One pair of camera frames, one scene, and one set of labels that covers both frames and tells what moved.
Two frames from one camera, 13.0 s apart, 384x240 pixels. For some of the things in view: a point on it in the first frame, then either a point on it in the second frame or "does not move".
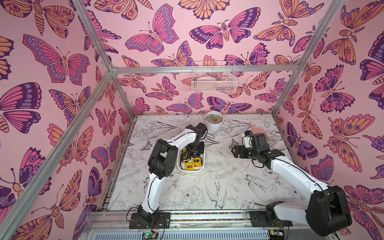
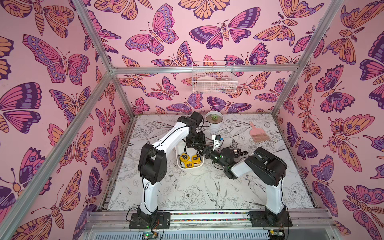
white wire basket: x=216 y=77 does not move
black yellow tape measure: x=185 y=156 does not move
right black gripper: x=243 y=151 -> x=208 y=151
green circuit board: x=149 y=235 does not move
